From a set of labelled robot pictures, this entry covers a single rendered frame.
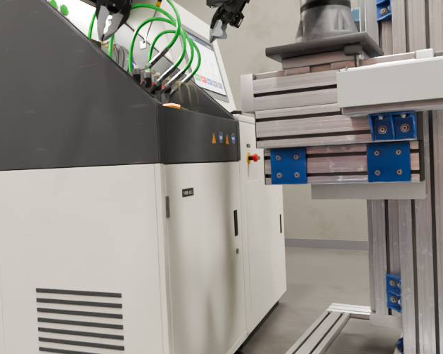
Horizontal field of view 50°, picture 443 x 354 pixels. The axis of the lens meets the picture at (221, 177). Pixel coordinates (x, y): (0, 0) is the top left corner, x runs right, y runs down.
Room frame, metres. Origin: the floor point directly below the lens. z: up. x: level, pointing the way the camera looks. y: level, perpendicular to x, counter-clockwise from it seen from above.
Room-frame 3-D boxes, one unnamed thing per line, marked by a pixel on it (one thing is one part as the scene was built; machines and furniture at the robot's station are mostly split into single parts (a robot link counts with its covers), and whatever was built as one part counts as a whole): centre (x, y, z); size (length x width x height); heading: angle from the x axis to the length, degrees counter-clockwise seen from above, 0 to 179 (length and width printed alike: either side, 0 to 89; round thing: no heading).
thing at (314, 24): (1.12, -0.26, 1.09); 0.15 x 0.15 x 0.10
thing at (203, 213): (1.60, 0.05, 0.44); 0.65 x 0.02 x 0.68; 159
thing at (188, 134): (1.61, 0.06, 0.87); 0.62 x 0.04 x 0.16; 159
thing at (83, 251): (1.70, 0.31, 0.39); 0.70 x 0.58 x 0.79; 159
